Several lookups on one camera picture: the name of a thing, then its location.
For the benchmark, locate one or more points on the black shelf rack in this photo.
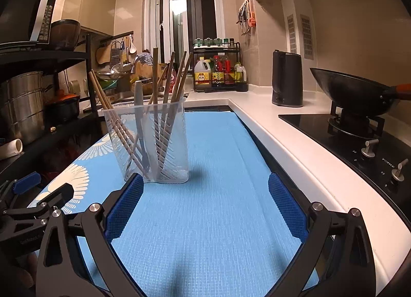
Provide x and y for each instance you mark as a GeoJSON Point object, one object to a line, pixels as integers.
{"type": "Point", "coordinates": [91, 85]}

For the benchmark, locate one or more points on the wide wall vent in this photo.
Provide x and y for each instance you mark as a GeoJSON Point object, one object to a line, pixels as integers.
{"type": "Point", "coordinates": [306, 37]}

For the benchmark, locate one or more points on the black pot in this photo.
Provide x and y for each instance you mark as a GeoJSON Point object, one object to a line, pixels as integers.
{"type": "Point", "coordinates": [62, 107]}

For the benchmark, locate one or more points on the green plastic basin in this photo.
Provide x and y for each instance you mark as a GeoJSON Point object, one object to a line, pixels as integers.
{"type": "Point", "coordinates": [107, 85]}

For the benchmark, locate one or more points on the blue patterned tablecloth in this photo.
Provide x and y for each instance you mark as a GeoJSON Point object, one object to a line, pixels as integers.
{"type": "Point", "coordinates": [208, 213]}

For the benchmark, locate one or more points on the row of spice jars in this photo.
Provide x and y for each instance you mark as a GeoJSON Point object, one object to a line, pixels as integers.
{"type": "Point", "coordinates": [213, 41]}

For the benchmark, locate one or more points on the white roll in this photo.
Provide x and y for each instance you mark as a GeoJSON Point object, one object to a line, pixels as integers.
{"type": "Point", "coordinates": [11, 149]}

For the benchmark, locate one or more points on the metal faucet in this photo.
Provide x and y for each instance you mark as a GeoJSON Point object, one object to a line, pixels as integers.
{"type": "Point", "coordinates": [136, 63]}

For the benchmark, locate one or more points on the pink dish soap bottle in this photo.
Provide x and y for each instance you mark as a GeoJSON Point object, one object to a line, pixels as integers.
{"type": "Point", "coordinates": [171, 83]}

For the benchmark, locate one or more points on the black electric kettle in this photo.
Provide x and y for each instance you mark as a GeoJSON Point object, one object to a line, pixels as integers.
{"type": "Point", "coordinates": [287, 78]}

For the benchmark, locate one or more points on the black gas stove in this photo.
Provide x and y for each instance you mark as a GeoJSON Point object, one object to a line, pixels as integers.
{"type": "Point", "coordinates": [321, 130]}

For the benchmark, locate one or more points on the metal grater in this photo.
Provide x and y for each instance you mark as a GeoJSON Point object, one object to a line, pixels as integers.
{"type": "Point", "coordinates": [114, 56]}

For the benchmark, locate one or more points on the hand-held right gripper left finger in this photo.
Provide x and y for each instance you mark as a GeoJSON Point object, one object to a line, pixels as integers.
{"type": "Point", "coordinates": [123, 208]}

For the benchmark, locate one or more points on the white ladle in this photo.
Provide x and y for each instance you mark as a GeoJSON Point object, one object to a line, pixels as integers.
{"type": "Point", "coordinates": [132, 47]}

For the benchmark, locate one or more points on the person's left hand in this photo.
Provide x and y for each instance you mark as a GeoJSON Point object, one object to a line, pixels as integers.
{"type": "Point", "coordinates": [19, 269]}

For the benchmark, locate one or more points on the yellow-label oil jug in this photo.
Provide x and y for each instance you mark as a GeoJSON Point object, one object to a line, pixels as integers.
{"type": "Point", "coordinates": [203, 75]}

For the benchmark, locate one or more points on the microwave oven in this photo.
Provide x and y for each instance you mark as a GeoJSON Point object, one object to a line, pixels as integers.
{"type": "Point", "coordinates": [32, 14]}

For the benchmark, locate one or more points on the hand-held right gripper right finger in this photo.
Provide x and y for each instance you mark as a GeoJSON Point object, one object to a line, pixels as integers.
{"type": "Point", "coordinates": [287, 212]}

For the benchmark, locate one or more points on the dark sauce bottle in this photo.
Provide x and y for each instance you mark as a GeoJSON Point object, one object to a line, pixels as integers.
{"type": "Point", "coordinates": [218, 73]}

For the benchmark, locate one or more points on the wooden cutting board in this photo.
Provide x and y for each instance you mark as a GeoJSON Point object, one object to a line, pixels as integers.
{"type": "Point", "coordinates": [143, 80]}

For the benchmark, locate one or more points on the steel stockpot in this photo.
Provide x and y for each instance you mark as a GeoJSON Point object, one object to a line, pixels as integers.
{"type": "Point", "coordinates": [21, 107]}

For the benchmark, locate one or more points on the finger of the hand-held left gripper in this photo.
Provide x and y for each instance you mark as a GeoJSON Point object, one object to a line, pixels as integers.
{"type": "Point", "coordinates": [59, 196]}
{"type": "Point", "coordinates": [27, 182]}

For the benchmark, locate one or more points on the narrow wall vent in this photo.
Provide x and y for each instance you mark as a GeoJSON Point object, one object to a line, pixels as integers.
{"type": "Point", "coordinates": [291, 33]}

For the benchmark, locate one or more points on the dark glass bowl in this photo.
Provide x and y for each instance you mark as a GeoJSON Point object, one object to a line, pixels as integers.
{"type": "Point", "coordinates": [65, 35]}

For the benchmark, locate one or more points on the glass oil dispenser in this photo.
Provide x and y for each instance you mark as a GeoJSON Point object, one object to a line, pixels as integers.
{"type": "Point", "coordinates": [241, 75]}

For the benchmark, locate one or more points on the red sauce bottle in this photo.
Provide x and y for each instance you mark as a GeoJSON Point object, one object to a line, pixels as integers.
{"type": "Point", "coordinates": [229, 72]}

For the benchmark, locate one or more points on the set of hanging kitchen tools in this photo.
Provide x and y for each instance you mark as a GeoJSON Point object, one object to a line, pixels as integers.
{"type": "Point", "coordinates": [249, 14]}

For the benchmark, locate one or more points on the white-framed window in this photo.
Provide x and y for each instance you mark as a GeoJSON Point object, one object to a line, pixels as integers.
{"type": "Point", "coordinates": [199, 11]}

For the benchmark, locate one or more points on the clear plastic utensil holder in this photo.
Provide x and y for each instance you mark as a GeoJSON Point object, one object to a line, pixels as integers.
{"type": "Point", "coordinates": [170, 143]}

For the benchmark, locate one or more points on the black spice rack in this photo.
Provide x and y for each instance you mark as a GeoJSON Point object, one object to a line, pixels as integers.
{"type": "Point", "coordinates": [239, 49]}

